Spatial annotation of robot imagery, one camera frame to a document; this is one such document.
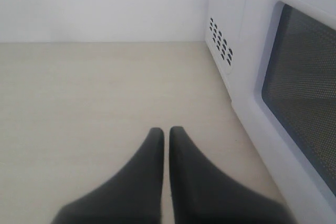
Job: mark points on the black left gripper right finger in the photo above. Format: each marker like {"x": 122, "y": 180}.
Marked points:
{"x": 202, "y": 193}

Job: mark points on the white microwave oven body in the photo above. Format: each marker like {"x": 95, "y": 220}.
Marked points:
{"x": 235, "y": 33}

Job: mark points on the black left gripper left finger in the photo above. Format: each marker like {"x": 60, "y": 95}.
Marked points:
{"x": 132, "y": 195}

